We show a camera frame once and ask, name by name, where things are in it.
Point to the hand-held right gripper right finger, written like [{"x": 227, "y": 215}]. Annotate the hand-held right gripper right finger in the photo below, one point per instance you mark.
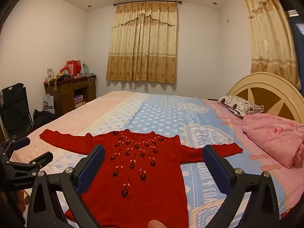
[{"x": 213, "y": 161}]

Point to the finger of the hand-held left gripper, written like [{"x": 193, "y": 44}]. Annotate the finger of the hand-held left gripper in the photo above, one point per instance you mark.
[
  {"x": 21, "y": 142},
  {"x": 40, "y": 159}
]

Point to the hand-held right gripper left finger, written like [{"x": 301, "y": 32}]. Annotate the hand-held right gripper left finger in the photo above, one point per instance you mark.
[{"x": 95, "y": 161}]

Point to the red knitted sweater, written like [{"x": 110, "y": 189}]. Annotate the red knitted sweater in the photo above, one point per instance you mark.
[{"x": 142, "y": 194}]

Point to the person's left forearm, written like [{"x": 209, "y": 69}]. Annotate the person's left forearm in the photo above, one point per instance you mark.
[{"x": 9, "y": 209}]

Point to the person's right hand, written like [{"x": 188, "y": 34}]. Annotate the person's right hand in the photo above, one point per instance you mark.
[{"x": 156, "y": 224}]

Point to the black bag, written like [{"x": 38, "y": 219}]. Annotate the black bag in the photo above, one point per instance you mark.
[{"x": 44, "y": 118}]

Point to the black folding chair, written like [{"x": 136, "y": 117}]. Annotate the black folding chair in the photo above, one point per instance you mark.
[{"x": 14, "y": 109}]

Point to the white paper bag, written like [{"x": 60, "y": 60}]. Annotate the white paper bag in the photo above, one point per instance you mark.
[{"x": 48, "y": 104}]

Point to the patterned pillow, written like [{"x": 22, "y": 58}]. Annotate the patterned pillow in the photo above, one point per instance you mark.
[{"x": 237, "y": 105}]

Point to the pink storage box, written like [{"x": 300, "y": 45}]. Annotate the pink storage box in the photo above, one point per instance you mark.
[{"x": 78, "y": 100}]

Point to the pink quilt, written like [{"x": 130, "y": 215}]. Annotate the pink quilt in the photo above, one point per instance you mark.
[{"x": 273, "y": 135}]

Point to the dark wooden desk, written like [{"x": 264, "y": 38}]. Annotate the dark wooden desk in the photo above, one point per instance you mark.
[{"x": 64, "y": 92}]

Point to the blue printed blanket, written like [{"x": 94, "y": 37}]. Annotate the blue printed blanket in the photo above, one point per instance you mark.
[{"x": 161, "y": 114}]

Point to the pink ruffled bedspread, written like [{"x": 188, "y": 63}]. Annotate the pink ruffled bedspread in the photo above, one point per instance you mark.
[{"x": 280, "y": 185}]

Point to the white standing card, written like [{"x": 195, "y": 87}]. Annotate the white standing card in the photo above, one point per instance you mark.
[{"x": 50, "y": 74}]

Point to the colourful striped cloth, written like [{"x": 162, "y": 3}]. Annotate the colourful striped cloth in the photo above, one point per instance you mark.
[{"x": 59, "y": 77}]

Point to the red gift box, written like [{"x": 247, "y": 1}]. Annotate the red gift box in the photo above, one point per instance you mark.
[{"x": 73, "y": 67}]

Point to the cream and brown headboard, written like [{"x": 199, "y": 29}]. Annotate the cream and brown headboard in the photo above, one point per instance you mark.
[{"x": 273, "y": 92}]

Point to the beige floral curtain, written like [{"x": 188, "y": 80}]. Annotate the beige floral curtain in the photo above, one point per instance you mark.
[
  {"x": 268, "y": 40},
  {"x": 142, "y": 47}
]

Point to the dark curtain rod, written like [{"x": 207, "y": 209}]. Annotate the dark curtain rod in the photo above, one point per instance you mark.
[{"x": 147, "y": 2}]

